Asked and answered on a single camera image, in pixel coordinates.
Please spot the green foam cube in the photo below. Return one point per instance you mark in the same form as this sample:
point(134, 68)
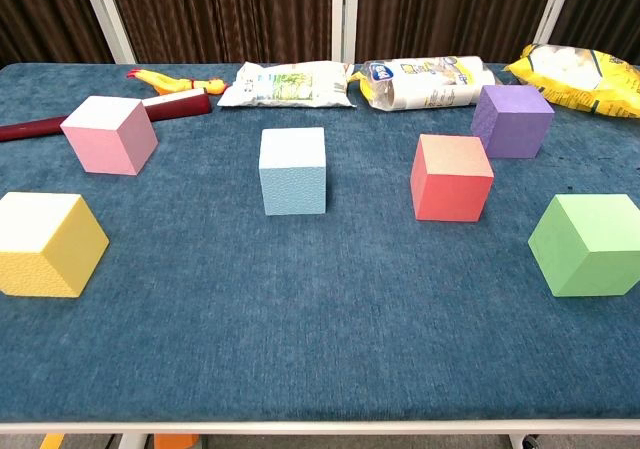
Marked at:
point(585, 249)

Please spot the purple foam cube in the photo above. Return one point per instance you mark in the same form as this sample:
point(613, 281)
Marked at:
point(515, 124)

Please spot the orange object under table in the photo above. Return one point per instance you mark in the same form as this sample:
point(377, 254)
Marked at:
point(175, 442)

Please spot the long dark red box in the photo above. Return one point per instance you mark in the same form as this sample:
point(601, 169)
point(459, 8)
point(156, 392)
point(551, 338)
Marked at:
point(180, 106)

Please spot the yellow bag of cotton balls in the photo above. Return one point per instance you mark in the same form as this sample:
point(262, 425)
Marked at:
point(575, 74)

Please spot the light blue foam cube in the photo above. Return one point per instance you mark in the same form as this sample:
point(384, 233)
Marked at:
point(292, 179)

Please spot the white partition frame post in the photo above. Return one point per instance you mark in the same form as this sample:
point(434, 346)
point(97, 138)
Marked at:
point(345, 14)
point(555, 4)
point(107, 19)

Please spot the red foam cube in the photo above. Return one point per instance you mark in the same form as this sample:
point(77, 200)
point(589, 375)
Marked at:
point(450, 189)

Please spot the white tissue pack green print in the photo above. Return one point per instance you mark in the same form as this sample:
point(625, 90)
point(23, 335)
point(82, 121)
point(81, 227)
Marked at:
point(285, 86)

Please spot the blue fabric table cover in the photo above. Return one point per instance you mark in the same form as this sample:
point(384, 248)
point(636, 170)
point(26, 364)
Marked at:
point(320, 319)

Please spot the pink foam cube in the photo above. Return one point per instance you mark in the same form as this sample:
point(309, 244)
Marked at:
point(107, 139)

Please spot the white table frame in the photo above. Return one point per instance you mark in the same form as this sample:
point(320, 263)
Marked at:
point(320, 428)

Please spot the yellow foam cube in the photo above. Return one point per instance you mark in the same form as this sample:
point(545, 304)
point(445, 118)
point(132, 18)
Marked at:
point(45, 249)

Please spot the dark brown curtain panel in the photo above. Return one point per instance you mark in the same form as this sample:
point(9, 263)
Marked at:
point(605, 4)
point(450, 9)
point(40, 14)
point(225, 14)

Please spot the yellow rubber chicken toy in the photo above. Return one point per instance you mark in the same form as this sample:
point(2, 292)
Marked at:
point(165, 84)

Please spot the yellow floor tape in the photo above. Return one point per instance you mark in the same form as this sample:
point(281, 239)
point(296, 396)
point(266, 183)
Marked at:
point(52, 442)

